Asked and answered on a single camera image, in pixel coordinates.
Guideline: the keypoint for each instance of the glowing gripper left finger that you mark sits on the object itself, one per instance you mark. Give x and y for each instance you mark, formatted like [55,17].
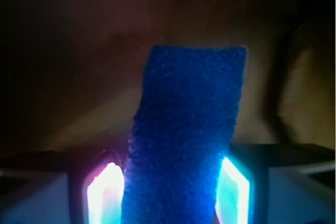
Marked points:
[62,187]

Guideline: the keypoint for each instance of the blue sponge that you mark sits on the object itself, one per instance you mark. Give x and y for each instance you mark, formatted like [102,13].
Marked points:
[181,133]

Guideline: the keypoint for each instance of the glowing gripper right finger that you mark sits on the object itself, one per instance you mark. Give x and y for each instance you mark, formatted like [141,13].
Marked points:
[276,183]

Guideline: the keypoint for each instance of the brown paper bag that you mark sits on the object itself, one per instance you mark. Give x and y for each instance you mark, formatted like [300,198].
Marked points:
[71,70]

